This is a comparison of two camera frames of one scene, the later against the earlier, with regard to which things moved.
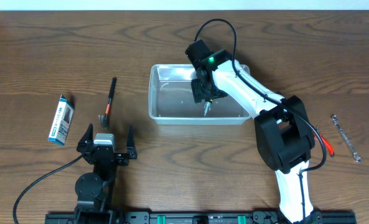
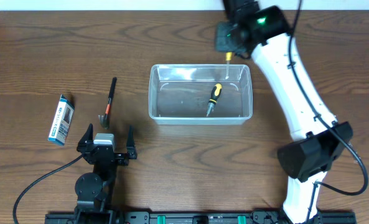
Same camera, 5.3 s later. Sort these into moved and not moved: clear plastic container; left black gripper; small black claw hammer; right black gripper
Moved: right black gripper
Not moved: small black claw hammer; clear plastic container; left black gripper
